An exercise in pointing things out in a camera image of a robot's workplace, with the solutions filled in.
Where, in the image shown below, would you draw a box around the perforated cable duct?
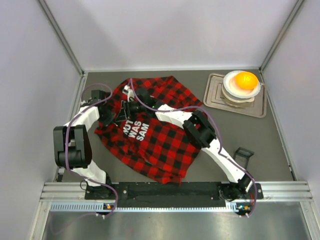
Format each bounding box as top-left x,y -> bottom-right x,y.
50,202 -> 249,213

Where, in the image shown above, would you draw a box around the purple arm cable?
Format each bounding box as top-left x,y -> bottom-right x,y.
128,78 -> 258,216
64,82 -> 119,218

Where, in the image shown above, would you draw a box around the orange ball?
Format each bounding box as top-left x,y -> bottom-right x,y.
235,71 -> 259,90

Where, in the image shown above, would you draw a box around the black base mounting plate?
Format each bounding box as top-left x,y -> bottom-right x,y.
84,181 -> 264,208

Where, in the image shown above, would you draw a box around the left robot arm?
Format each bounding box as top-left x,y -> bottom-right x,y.
53,90 -> 115,199

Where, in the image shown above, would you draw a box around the black metal bracket stand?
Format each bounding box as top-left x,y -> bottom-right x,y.
233,147 -> 255,169

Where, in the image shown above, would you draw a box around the stack of white paper plates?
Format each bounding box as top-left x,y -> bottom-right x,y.
222,70 -> 261,103

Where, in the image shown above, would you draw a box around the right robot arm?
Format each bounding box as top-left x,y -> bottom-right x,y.
117,99 -> 258,202

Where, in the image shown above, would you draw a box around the metal tray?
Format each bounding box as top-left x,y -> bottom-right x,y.
203,73 -> 267,118

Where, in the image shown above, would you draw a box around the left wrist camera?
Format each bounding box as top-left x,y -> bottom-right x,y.
90,89 -> 106,105

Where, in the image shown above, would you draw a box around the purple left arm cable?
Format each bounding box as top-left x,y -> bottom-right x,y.
64,82 -> 119,218

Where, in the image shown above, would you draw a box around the red black plaid shirt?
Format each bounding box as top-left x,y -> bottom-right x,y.
95,76 -> 202,184

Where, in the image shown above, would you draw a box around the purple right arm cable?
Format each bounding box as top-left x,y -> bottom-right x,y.
128,78 -> 258,216

